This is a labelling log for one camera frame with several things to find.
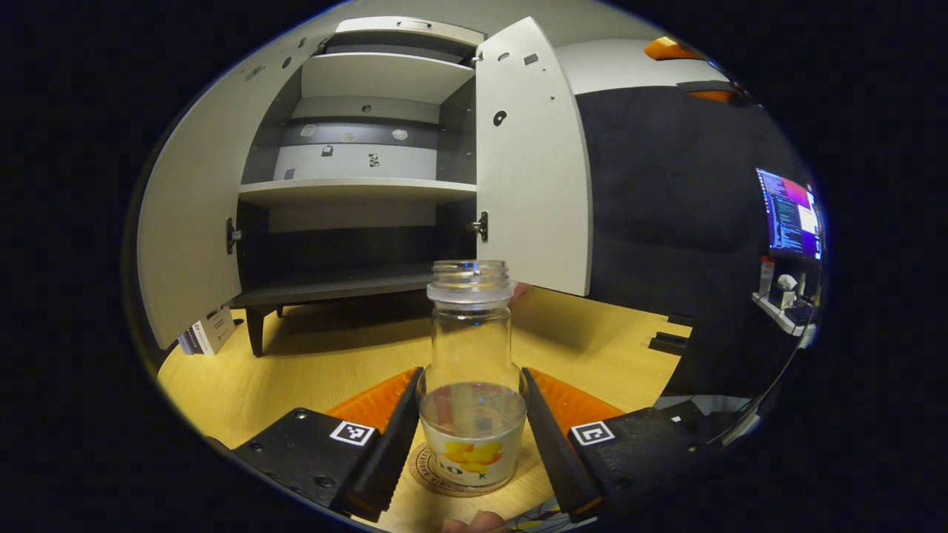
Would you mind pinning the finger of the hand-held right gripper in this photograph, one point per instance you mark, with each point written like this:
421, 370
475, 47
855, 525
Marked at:
711, 92
670, 49

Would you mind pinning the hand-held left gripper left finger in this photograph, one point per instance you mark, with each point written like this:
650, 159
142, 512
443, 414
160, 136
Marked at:
392, 451

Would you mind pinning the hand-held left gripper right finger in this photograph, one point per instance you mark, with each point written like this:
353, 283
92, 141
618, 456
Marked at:
552, 451

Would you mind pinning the round brown coaster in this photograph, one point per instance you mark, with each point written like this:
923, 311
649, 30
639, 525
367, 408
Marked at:
426, 474

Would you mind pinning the clear glass bottle yellow label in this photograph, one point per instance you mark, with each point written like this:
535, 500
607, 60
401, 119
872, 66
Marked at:
470, 348

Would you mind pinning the white cabinet door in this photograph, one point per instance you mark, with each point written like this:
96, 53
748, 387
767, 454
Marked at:
200, 207
533, 185

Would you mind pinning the small red-capped bottle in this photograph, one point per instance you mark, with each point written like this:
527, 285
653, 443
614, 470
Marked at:
766, 275

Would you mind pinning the white cabinet drawer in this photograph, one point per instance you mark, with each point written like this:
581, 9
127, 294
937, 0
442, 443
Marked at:
444, 31

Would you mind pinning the white and grey cabinet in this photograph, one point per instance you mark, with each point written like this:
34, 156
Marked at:
355, 192

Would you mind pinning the black backdrop cloth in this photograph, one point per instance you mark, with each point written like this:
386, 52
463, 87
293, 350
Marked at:
666, 222

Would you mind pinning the computer monitor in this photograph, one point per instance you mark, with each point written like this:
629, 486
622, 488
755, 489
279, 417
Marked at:
789, 215

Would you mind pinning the watermelon slice toy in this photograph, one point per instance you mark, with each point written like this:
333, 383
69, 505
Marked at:
521, 292

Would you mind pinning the black bracket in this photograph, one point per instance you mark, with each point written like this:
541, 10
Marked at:
666, 343
681, 320

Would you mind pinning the white wall shelf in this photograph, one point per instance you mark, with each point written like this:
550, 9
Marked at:
778, 314

